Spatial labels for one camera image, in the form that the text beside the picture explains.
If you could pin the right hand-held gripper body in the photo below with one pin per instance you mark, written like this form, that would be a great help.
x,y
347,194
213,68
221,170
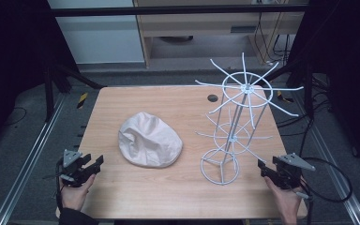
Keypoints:
x,y
289,172

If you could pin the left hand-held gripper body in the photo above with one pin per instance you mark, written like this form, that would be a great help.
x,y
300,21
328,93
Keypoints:
x,y
73,172

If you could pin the beige cap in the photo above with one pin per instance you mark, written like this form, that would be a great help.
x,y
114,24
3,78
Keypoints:
x,y
150,140

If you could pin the person's left hand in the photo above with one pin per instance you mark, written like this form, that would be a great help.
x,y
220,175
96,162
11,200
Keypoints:
x,y
73,197

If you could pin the person's right hand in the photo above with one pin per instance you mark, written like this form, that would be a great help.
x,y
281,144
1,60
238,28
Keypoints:
x,y
287,200

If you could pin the yellow black striped tape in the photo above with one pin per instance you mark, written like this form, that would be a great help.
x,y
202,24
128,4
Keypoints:
x,y
82,100
283,97

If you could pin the black metal stand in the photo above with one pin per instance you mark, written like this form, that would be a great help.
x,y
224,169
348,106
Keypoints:
x,y
308,90
48,90

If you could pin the round black table grommet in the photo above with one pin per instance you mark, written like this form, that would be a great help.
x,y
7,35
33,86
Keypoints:
x,y
212,98

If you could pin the black curtain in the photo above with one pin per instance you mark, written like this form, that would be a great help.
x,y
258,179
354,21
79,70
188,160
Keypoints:
x,y
347,72
12,62

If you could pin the white cabinet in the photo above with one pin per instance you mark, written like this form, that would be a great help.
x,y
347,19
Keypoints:
x,y
100,37

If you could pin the light wooden desk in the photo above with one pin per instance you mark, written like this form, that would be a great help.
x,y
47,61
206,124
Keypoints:
x,y
200,28

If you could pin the aluminium floor rail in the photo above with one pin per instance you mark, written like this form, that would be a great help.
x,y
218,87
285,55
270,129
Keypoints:
x,y
31,156
334,175

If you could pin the black horizontal frame bar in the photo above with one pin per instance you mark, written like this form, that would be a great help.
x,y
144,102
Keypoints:
x,y
168,10

